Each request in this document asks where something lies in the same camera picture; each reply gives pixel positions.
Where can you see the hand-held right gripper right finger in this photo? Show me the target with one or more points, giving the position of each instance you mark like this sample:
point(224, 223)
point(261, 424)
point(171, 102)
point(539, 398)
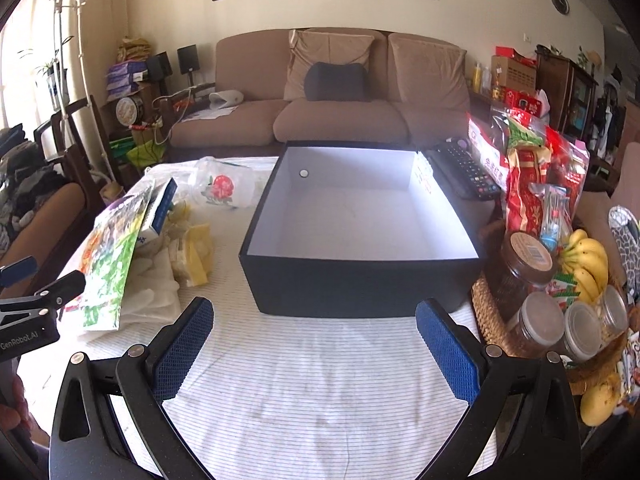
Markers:
point(445, 350)

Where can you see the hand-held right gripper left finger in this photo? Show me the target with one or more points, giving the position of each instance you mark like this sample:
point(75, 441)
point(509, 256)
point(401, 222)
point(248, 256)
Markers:
point(180, 350)

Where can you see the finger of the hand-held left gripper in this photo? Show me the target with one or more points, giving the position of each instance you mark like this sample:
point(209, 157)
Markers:
point(62, 286)
point(20, 266)

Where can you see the colourful printed foil bag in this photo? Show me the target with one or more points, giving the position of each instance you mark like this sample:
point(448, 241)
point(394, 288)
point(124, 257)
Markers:
point(110, 270)

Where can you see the yellow food mould packet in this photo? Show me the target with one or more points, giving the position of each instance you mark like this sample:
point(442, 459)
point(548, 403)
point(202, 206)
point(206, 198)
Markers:
point(197, 255)

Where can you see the black storage box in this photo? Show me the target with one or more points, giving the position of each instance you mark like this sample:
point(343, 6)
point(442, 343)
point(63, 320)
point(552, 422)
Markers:
point(350, 285)

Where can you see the blue white glove box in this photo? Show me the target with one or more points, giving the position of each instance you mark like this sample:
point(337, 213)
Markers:
point(160, 210)

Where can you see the clear red flower plastic bag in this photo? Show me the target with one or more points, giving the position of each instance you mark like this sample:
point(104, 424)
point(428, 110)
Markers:
point(222, 187)

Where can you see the desktop with white striped cloth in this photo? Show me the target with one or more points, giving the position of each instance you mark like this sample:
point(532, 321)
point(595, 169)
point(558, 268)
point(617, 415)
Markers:
point(300, 385)

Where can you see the person's left hand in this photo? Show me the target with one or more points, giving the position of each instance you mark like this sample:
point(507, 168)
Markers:
point(9, 407)

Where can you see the brown armchair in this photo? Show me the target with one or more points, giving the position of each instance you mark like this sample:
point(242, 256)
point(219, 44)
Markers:
point(627, 170)
point(35, 240)

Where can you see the wicker basket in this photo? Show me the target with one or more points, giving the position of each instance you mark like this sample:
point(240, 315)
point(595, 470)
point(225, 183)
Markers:
point(495, 310)

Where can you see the white plastic gloves bundle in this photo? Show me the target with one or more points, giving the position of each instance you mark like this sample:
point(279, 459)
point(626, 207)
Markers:
point(150, 290)

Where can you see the pile of dark clothes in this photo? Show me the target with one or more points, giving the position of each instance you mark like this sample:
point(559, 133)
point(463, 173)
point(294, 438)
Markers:
point(20, 180)

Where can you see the grey lid glass jar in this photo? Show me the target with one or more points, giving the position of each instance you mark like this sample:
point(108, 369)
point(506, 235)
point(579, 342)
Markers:
point(537, 325)
point(582, 330)

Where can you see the large brown jar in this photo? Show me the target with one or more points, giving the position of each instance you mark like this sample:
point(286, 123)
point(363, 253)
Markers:
point(525, 270)

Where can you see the yellow clear packet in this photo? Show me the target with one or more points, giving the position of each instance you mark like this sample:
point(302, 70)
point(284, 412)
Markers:
point(179, 208)

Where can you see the dark wooden chair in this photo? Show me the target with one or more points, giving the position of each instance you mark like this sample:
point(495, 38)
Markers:
point(75, 125)

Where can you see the green plastic bag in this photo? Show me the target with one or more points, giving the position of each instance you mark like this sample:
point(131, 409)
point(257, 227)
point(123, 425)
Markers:
point(142, 152)

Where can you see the clear plastic wrap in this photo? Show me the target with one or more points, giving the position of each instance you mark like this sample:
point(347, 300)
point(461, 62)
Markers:
point(185, 180)

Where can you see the yellow fruit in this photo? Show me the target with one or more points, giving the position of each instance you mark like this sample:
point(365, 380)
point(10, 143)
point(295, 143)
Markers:
point(600, 402)

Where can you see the clear bag with blue item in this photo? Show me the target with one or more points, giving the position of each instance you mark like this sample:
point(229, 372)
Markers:
point(550, 220)

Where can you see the bunch of bananas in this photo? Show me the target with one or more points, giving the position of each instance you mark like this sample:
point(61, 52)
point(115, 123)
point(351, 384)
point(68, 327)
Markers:
point(590, 260)

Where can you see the small clear glass jar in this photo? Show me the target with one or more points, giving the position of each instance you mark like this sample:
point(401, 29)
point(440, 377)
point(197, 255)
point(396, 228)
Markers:
point(612, 310)

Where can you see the red gold snack bag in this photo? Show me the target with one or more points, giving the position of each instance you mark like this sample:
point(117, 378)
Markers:
point(525, 195)

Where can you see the black remote control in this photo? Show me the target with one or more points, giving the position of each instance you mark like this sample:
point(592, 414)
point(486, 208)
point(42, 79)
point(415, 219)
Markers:
point(460, 170)

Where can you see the round printed tin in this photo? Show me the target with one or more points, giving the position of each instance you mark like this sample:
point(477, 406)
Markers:
point(129, 110)

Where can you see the white red snack bag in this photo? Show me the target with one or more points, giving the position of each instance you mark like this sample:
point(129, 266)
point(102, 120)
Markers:
point(485, 155)

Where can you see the black white patterned cloth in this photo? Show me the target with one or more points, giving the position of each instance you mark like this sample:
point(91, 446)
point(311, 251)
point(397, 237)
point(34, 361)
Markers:
point(625, 245)

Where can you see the purple tissue packs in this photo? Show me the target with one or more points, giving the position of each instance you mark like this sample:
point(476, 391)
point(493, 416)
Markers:
point(122, 80)

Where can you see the red zip bag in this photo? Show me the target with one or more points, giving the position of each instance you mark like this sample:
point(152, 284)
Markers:
point(567, 170)

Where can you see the white paper sheets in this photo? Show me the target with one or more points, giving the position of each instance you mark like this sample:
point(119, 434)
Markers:
point(207, 113)

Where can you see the green snack bag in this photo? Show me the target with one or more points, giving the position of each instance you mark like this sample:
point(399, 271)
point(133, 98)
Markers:
point(522, 137)

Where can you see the white coat stand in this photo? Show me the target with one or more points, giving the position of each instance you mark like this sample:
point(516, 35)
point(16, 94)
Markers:
point(60, 35)

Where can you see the black speaker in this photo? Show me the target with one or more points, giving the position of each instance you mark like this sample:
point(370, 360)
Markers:
point(160, 66)
point(187, 59)

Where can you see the yellow bags stack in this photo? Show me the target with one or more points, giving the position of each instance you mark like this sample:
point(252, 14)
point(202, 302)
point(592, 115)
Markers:
point(132, 47)

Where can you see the white curved device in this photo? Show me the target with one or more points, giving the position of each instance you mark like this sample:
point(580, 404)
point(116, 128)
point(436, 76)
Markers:
point(225, 99)

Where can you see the brown fabric sofa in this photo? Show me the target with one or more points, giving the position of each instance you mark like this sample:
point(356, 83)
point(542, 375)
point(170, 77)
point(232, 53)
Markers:
point(345, 120)

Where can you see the red gift box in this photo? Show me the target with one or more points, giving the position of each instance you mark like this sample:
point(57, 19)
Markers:
point(522, 102)

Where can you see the yellow bottle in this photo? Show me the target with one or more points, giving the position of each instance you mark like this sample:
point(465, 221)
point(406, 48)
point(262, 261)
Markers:
point(479, 77)

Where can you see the beige throw pillow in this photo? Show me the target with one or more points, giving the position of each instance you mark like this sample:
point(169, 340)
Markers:
point(330, 50)
point(425, 75)

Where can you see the dark wooden cabinet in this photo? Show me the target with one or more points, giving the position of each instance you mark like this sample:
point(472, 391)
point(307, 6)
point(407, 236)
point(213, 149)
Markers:
point(555, 90)

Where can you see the cardboard box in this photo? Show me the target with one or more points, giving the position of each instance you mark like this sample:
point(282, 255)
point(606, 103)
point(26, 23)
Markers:
point(512, 72)

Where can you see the dark grey lumbar pillow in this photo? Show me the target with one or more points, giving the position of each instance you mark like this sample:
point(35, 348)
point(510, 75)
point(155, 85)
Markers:
point(335, 82)

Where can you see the round wall clock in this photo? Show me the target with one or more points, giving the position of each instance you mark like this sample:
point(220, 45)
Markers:
point(560, 1)

